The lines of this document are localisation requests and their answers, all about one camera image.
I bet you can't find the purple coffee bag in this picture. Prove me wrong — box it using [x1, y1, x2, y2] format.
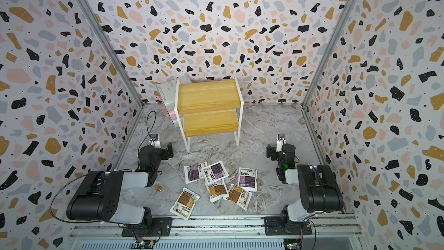
[184, 162, 208, 184]
[238, 167, 257, 192]
[202, 161, 229, 185]

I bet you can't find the aluminium front rail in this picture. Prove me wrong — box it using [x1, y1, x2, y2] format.
[67, 213, 365, 250]

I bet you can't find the left corner aluminium profile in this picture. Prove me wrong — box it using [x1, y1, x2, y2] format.
[75, 0, 144, 108]

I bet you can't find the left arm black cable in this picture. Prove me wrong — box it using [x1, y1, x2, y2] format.
[137, 110, 157, 153]

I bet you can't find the brown coffee bag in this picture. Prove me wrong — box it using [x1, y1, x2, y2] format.
[225, 184, 252, 211]
[170, 187, 200, 221]
[207, 180, 229, 203]

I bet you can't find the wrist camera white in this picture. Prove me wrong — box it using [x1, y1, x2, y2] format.
[149, 134, 161, 148]
[276, 134, 286, 152]

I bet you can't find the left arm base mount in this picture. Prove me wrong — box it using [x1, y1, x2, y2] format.
[121, 217, 173, 237]

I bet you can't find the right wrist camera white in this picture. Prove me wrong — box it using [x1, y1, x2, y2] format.
[276, 134, 286, 152]

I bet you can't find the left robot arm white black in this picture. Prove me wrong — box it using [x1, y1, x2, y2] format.
[67, 143, 173, 228]

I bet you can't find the white box behind shelf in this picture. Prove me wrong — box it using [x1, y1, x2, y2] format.
[156, 76, 191, 111]

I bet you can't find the brown coffee bag middle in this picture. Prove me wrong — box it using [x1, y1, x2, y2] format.
[207, 180, 229, 203]

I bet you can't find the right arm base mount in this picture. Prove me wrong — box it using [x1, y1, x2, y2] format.
[264, 216, 312, 236]

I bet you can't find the brown coffee bag right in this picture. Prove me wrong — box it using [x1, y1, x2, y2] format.
[225, 184, 252, 211]

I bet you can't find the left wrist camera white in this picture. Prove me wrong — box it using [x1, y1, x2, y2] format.
[149, 134, 161, 148]

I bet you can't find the small brass knob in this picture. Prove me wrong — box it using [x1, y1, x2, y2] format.
[155, 185, 163, 192]

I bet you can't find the two-tier wooden white shelf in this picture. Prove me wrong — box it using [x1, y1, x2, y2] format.
[174, 78, 244, 153]

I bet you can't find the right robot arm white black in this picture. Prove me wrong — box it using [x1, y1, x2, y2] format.
[266, 140, 343, 227]

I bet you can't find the corner aluminium profile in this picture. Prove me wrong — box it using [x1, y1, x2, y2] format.
[75, 0, 144, 108]
[302, 0, 357, 108]

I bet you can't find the pink item beside box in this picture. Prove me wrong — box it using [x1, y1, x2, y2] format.
[168, 110, 179, 127]

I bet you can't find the brown coffee bag front left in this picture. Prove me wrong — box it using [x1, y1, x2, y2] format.
[170, 187, 200, 221]

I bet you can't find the right corner aluminium profile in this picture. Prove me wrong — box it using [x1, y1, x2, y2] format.
[302, 0, 357, 108]

